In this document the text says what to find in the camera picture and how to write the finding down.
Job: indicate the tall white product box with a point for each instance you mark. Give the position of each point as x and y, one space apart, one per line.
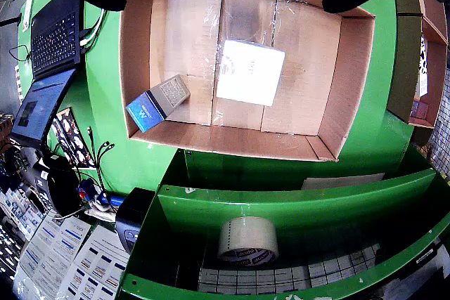
249 71

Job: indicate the cardboard box with olive flap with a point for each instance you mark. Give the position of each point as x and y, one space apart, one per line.
404 68

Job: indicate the large shallow cardboard tray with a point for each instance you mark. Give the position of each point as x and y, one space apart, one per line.
309 68

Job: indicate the pink product box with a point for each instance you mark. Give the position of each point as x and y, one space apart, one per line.
418 108

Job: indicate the blue box with W print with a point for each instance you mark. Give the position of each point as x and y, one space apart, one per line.
158 103

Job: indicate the grey cardboard sheet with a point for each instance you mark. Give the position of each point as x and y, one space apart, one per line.
341 181

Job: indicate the blue cylindrical item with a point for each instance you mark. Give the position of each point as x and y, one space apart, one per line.
112 200

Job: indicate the black laptop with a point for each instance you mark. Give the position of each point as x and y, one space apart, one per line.
54 40

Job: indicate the white paper strip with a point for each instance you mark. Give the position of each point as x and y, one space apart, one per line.
27 12

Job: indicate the photo sheet with round items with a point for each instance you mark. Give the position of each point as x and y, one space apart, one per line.
72 135

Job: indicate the black round device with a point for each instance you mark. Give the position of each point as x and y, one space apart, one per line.
63 191

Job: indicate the printed brochure sheet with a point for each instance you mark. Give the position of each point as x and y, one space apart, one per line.
98 265
49 254

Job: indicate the clear packing tape roll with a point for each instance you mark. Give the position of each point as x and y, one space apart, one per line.
249 236

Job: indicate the white grid sheet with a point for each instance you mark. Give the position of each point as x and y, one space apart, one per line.
246 279

